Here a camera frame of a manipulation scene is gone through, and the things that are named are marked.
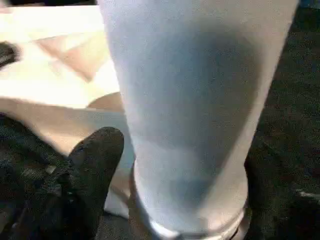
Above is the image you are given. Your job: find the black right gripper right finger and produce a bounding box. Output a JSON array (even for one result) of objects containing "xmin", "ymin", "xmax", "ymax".
[{"xmin": 243, "ymin": 139, "xmax": 320, "ymax": 240}]

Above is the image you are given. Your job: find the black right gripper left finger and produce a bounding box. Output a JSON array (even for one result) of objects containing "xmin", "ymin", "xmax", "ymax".
[{"xmin": 14, "ymin": 126, "xmax": 125, "ymax": 240}]

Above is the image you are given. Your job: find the white plastic table top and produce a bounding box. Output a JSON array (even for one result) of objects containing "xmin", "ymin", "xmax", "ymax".
[{"xmin": 0, "ymin": 4, "xmax": 136, "ymax": 219}]

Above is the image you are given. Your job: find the black table mat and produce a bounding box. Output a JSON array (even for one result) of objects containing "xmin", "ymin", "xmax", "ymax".
[{"xmin": 0, "ymin": 0, "xmax": 320, "ymax": 240}]

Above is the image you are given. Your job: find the white plastic table leg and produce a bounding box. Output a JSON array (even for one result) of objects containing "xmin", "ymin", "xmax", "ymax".
[{"xmin": 98, "ymin": 0, "xmax": 300, "ymax": 240}]

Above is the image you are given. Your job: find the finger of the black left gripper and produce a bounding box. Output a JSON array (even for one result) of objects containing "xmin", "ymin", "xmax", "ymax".
[{"xmin": 0, "ymin": 41, "xmax": 23, "ymax": 69}]

